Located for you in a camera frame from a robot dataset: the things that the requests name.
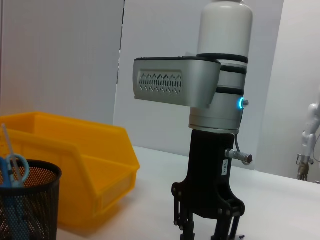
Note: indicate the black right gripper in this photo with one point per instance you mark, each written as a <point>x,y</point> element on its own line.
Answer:
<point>207,175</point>

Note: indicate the blue scissors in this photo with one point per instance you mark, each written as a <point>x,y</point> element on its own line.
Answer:
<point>7,175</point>

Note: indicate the black mesh pen holder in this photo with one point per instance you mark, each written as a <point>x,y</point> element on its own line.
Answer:
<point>45,212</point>

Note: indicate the white humanoid robot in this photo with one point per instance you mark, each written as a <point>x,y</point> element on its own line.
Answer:
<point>308,135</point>

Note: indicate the yellow plastic bin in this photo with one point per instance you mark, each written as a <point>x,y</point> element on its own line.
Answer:
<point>87,150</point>

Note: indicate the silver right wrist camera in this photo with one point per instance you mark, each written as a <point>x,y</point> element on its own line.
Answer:
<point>175,82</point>

